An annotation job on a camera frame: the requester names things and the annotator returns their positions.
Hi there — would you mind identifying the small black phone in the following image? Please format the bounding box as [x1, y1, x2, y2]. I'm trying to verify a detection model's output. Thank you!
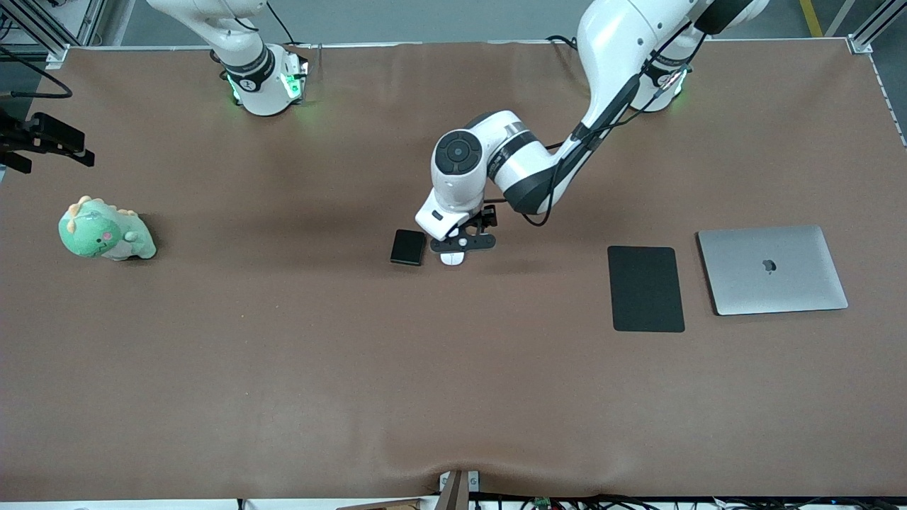
[390, 229, 427, 267]

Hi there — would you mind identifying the black mouse pad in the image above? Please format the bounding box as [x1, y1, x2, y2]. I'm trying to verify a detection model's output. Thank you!
[607, 245, 686, 333]

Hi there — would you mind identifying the green dinosaur plush toy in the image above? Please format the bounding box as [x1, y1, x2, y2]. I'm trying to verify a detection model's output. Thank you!
[58, 195, 157, 261]

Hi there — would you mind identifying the brown table cover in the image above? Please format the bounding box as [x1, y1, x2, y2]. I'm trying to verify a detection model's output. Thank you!
[0, 39, 907, 500]

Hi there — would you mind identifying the silver laptop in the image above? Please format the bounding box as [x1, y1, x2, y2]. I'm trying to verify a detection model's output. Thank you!
[697, 225, 850, 317]

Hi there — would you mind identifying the brown cardboard piece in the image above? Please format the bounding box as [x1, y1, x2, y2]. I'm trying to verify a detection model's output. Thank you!
[337, 499, 422, 510]

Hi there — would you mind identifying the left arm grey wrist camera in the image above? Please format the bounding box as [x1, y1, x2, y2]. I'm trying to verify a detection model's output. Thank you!
[429, 232, 497, 256]

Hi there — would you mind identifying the aluminium frame profile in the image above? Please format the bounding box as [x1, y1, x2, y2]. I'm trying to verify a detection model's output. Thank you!
[0, 0, 107, 68]
[847, 0, 907, 54]

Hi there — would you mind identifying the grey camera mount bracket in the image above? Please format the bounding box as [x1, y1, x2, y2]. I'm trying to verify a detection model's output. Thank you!
[438, 470, 480, 510]

